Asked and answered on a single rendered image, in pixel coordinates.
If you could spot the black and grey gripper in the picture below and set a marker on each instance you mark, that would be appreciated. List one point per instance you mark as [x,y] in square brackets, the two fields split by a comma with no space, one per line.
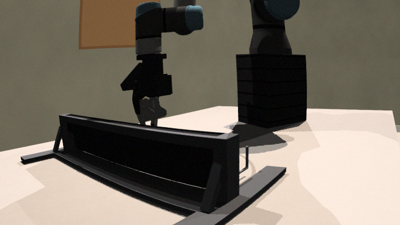
[152,87]

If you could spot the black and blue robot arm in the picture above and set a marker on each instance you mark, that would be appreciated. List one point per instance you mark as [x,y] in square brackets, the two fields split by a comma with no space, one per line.
[268,16]

